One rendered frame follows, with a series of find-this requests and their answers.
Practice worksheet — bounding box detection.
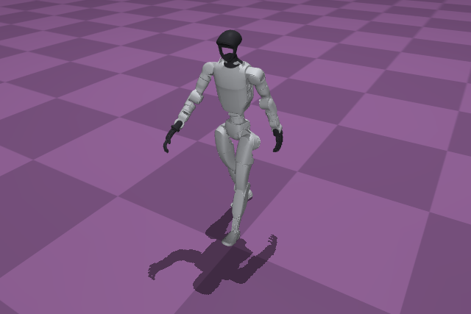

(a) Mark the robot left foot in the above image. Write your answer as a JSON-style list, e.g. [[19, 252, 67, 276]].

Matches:
[[222, 229, 240, 246]]

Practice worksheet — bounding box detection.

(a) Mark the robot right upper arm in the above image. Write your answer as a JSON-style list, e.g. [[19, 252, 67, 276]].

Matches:
[[189, 62, 217, 104]]

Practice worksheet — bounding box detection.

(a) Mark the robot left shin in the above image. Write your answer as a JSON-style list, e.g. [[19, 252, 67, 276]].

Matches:
[[231, 182, 250, 234]]

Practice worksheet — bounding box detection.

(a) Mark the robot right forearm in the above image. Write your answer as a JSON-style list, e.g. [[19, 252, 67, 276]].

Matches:
[[174, 91, 196, 129]]

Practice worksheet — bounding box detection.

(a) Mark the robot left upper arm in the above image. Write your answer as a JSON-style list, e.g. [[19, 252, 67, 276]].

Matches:
[[245, 67, 272, 110]]

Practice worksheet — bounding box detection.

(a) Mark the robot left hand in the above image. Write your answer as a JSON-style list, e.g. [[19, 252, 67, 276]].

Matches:
[[273, 129, 283, 152]]

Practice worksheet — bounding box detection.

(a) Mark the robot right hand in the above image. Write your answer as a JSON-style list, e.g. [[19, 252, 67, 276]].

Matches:
[[163, 121, 183, 153]]

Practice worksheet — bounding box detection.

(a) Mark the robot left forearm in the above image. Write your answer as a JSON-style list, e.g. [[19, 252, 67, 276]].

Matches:
[[265, 99, 283, 134]]

